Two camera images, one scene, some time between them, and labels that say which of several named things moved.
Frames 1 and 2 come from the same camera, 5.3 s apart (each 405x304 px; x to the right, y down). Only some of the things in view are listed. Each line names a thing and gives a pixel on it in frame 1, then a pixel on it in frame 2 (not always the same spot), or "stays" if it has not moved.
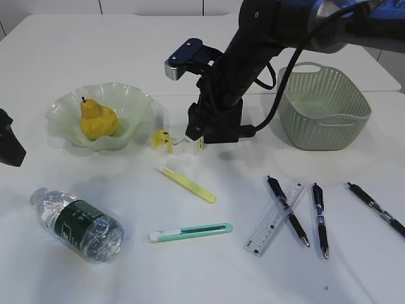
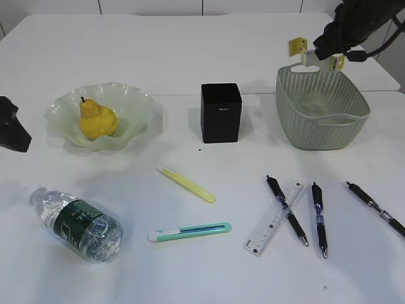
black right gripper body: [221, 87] to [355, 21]
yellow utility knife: [188, 185] stays
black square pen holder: [222, 119] stays
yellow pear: [97, 121] stays
